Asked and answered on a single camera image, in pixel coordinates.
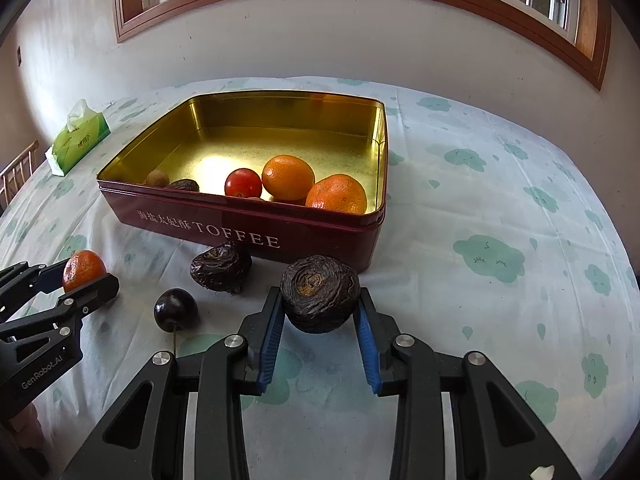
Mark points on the red and gold tin box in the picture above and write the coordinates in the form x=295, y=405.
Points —
x=280, y=140

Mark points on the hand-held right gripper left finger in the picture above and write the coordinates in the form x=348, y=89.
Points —
x=267, y=350

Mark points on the red cherry tomato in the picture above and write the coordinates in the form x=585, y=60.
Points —
x=243, y=182

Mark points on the brown longan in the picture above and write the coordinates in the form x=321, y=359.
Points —
x=157, y=178

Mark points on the person's left hand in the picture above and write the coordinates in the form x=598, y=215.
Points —
x=27, y=425

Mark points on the white cloud print tablecloth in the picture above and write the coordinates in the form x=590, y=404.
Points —
x=475, y=260

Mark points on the mottled orange tangerine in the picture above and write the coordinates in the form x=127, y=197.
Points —
x=82, y=270
x=336, y=195

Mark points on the green tissue box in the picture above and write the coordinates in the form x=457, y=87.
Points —
x=77, y=140

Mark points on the dark wrinkled water chestnut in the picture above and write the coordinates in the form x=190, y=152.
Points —
x=320, y=292
x=220, y=267
x=183, y=185

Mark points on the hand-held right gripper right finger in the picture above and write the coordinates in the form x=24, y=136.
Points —
x=367, y=355

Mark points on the smooth orange kumquat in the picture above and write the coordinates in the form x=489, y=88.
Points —
x=288, y=177

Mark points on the dark cherry with stem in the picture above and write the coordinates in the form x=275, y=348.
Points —
x=175, y=308

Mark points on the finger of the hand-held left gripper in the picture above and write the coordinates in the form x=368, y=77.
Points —
x=50, y=280
x=95, y=292

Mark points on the wooden chair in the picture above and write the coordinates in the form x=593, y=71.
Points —
x=15, y=172

